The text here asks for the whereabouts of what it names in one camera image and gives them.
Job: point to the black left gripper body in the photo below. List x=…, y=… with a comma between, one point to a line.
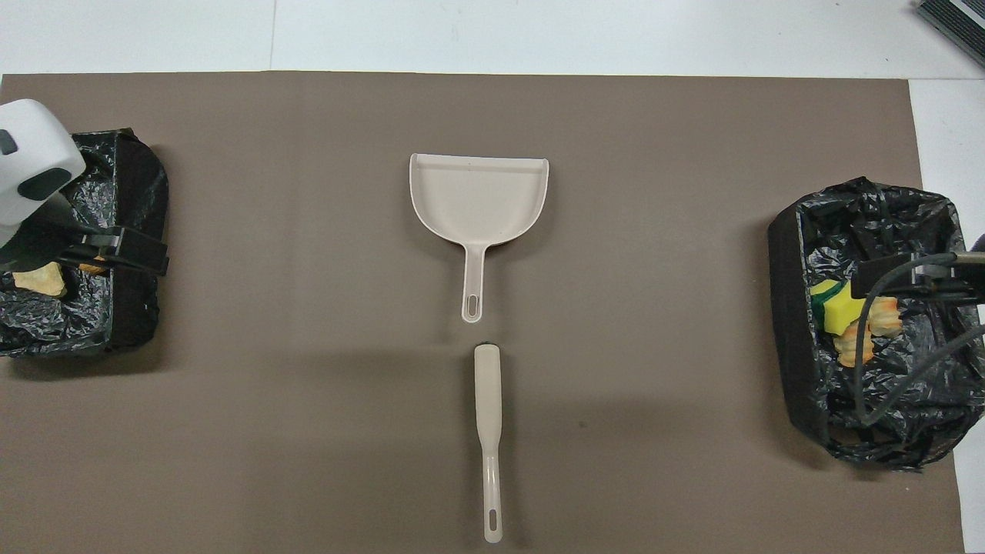
x=38, y=235

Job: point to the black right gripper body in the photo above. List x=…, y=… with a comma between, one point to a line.
x=968, y=281

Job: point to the toy croissant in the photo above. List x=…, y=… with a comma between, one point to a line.
x=886, y=317

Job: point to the pale bread chunk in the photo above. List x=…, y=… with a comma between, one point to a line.
x=42, y=279

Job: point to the pale flaky pastry piece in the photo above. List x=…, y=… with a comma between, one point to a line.
x=853, y=348

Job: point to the beige plastic dustpan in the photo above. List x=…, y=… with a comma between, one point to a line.
x=477, y=200

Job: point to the beige hand brush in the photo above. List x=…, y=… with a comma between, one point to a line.
x=488, y=400

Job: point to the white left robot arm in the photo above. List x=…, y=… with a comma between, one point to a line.
x=31, y=161

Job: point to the black bag-lined bin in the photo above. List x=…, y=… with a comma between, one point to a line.
x=131, y=185
x=885, y=415

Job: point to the brown table mat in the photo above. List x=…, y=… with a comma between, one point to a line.
x=308, y=423

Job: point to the dark ribbed object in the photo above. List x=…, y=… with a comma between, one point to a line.
x=958, y=19

